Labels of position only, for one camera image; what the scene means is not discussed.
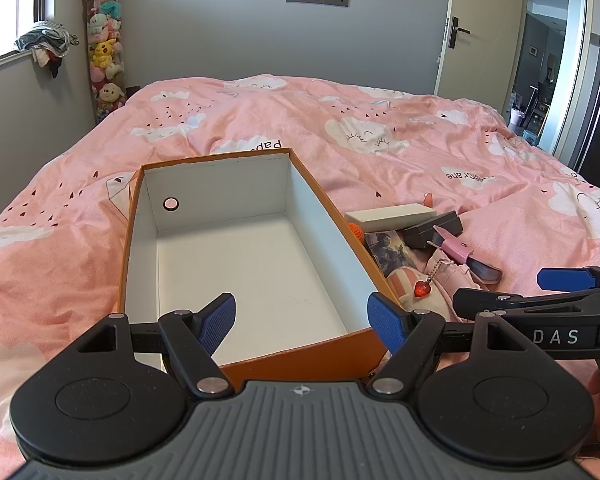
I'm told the black door handle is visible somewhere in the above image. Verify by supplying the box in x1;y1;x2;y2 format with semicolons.
447;16;472;50

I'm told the cream door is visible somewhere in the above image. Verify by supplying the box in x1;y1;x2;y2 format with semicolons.
434;0;531;117

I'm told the pile of clothes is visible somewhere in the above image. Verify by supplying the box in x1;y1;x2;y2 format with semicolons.
15;20;81;79

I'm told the pink striped white plush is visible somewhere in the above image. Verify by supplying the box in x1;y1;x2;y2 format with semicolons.
385;267;431;312

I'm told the pink card holder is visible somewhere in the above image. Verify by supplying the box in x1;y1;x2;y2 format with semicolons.
432;225;504;284

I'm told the black box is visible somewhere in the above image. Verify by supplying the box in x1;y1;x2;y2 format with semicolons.
402;211;464;251

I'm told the photo card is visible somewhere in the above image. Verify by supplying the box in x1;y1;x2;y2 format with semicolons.
365;230;424;281

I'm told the pink fabric pouch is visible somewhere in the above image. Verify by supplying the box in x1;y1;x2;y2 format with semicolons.
422;252;482;322

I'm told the clear tube of plush toys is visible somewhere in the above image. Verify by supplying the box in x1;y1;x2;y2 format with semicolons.
82;0;129;126

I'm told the pink cloud print blanket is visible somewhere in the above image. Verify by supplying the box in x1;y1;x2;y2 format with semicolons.
0;75;600;461

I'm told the white flat box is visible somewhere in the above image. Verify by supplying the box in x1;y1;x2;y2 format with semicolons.
357;203;439;234

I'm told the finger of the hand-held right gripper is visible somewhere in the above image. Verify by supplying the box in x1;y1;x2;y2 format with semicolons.
452;286;600;324
537;262;600;293

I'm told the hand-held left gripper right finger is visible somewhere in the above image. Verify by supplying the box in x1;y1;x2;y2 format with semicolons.
366;291;531;397

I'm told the orange cardboard box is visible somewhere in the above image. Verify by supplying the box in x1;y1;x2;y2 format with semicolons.
117;147;406;392

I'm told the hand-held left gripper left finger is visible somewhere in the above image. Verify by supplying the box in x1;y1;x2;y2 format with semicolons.
72;291;237;398

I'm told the red heart keychain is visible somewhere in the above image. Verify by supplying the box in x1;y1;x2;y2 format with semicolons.
413;257;453;300

